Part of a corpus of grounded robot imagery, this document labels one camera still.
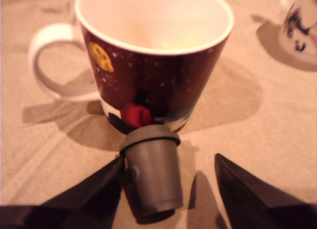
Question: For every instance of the grey coffee capsule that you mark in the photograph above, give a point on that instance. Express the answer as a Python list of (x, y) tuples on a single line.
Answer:
[(153, 172)]

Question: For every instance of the beige cloth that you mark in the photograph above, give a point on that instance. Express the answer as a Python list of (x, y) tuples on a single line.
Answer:
[(260, 140)]

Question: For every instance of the dark red illustrated mug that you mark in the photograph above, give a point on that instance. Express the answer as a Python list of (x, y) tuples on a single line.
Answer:
[(153, 73)]

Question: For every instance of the white blue illustrated mug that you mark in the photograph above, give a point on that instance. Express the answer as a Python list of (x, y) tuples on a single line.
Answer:
[(299, 28)]

